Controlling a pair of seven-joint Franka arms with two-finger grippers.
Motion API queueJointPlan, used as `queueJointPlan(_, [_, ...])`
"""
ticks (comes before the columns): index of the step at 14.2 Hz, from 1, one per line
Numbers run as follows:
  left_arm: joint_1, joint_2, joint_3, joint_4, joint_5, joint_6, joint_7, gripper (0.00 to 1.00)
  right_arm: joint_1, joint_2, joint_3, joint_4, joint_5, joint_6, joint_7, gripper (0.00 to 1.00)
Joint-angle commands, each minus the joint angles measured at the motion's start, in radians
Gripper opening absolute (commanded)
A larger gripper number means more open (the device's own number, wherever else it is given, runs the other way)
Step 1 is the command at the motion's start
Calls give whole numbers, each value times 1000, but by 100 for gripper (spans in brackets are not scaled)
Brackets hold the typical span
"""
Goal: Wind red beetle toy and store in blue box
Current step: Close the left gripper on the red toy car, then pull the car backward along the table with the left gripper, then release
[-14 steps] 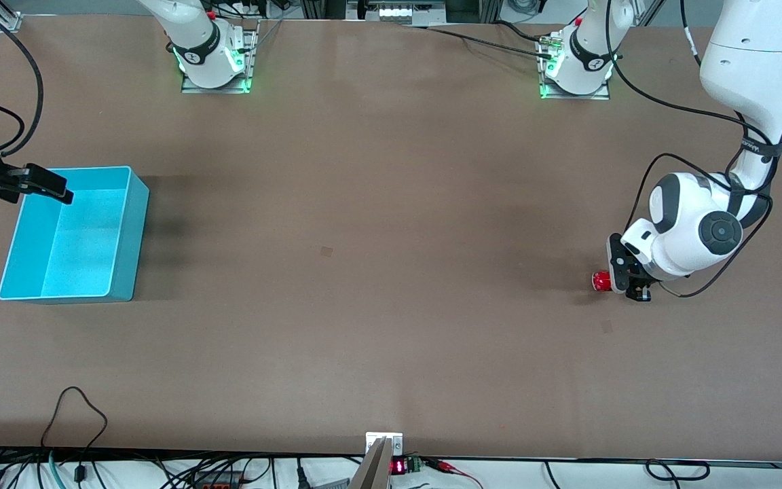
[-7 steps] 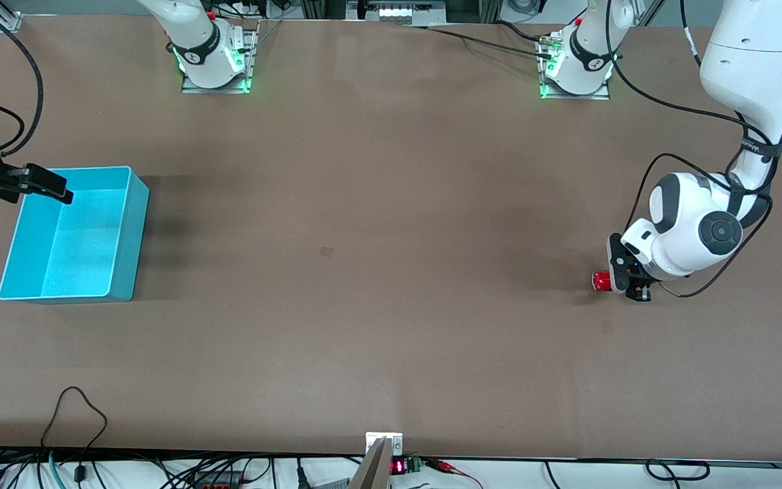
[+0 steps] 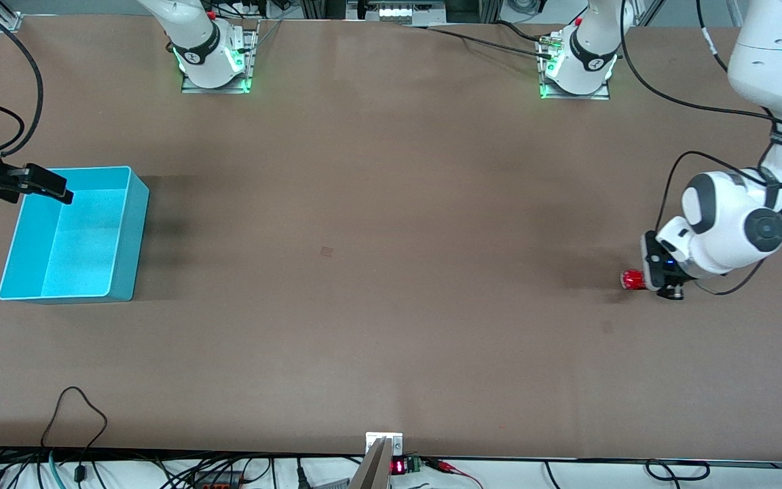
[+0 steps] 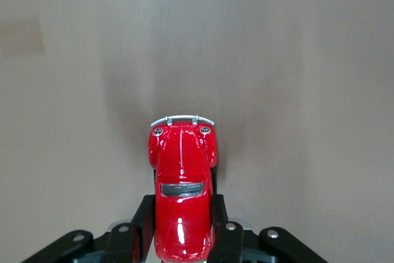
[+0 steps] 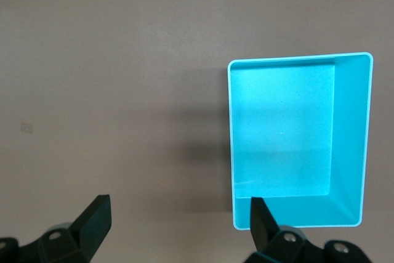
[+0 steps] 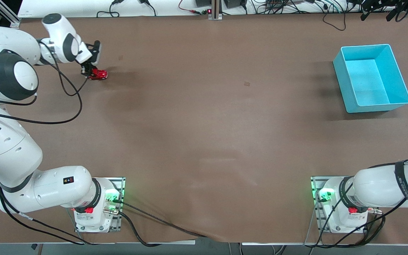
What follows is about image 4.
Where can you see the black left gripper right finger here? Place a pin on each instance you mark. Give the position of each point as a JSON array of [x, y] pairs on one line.
[[229, 241]]

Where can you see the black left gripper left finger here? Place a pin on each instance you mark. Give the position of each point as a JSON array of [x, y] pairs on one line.
[[135, 238]]

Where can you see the red beetle toy car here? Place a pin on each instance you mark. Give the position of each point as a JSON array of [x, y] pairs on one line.
[[183, 183]]

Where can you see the black left wrist camera bracket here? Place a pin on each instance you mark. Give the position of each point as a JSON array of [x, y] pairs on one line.
[[70, 244]]

